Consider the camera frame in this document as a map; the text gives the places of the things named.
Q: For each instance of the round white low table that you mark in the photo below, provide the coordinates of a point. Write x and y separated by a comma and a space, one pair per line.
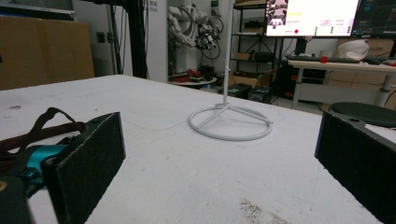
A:
193, 81

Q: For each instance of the open cardboard box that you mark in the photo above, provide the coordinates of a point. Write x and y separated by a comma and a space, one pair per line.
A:
246, 80

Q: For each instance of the small red object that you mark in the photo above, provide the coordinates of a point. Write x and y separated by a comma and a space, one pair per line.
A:
324, 59

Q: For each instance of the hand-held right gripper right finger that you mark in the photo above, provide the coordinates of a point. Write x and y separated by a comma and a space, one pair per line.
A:
358, 161

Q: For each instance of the black metal stand post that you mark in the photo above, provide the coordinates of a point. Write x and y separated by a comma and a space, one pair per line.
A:
137, 40

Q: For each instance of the black round stool seat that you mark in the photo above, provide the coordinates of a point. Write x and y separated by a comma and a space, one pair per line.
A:
364, 113

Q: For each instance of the black keyboard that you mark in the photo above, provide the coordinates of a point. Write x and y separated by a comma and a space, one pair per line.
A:
305, 58

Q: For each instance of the dark computer monitor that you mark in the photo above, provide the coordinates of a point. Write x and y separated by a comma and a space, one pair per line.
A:
376, 17

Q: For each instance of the white helmet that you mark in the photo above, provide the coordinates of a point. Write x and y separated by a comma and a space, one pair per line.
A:
353, 49

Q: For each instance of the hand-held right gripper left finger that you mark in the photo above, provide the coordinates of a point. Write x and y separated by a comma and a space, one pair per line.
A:
84, 165

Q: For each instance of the white desk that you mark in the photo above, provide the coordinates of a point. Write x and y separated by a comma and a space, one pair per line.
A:
339, 67

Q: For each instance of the wall socket plate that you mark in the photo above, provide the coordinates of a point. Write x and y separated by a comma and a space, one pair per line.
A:
104, 37

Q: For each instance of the black shelf rack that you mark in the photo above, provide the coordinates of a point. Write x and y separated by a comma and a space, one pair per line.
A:
249, 46

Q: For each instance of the black box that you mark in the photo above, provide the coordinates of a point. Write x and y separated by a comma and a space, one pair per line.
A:
246, 91

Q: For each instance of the bright computer monitor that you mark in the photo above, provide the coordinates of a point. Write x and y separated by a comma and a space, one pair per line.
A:
314, 17

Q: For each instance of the brown cardboard panel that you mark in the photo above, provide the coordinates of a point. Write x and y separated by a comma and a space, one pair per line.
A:
43, 53

